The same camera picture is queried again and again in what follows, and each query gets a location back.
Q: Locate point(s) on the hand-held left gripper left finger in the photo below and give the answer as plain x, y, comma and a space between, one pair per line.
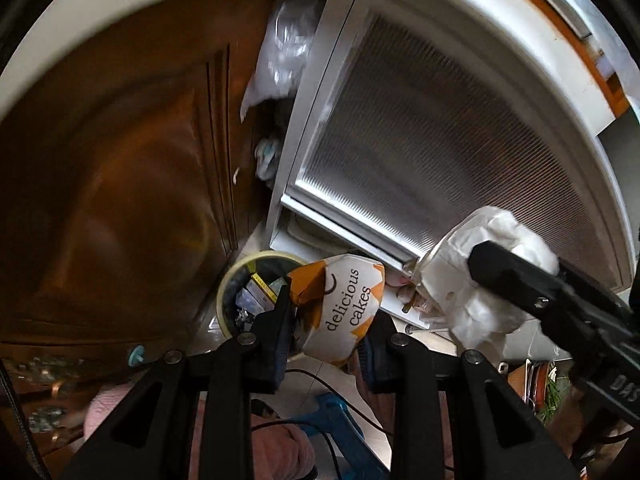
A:
280, 345

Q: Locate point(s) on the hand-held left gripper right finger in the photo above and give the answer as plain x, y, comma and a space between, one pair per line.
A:
372, 365

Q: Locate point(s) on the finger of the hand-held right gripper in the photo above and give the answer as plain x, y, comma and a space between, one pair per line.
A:
505, 270

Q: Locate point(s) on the white paper bag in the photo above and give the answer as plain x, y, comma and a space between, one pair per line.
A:
450, 280

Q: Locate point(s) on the orange and white paper cake cup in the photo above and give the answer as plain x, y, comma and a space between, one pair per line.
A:
345, 310

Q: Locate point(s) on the yellow rimmed trash bin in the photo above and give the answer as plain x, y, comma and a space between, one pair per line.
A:
235, 285

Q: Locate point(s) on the blue plastic stool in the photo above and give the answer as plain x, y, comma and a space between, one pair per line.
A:
345, 425

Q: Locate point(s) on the person's left pink pants leg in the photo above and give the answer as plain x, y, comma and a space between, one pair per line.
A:
280, 447

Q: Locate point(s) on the teal door stopper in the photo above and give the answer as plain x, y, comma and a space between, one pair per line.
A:
136, 356

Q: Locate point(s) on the white ribbed glass sliding door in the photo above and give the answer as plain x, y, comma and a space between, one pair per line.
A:
425, 135

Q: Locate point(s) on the pink fleece garment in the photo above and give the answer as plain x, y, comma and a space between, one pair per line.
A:
100, 405

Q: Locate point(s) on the orange trimmed white cabinet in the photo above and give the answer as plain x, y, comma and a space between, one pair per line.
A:
595, 70

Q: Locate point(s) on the brown wooden door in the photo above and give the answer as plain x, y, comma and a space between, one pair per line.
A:
125, 185

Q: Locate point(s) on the clear plastic bag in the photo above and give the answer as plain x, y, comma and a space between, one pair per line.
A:
285, 45

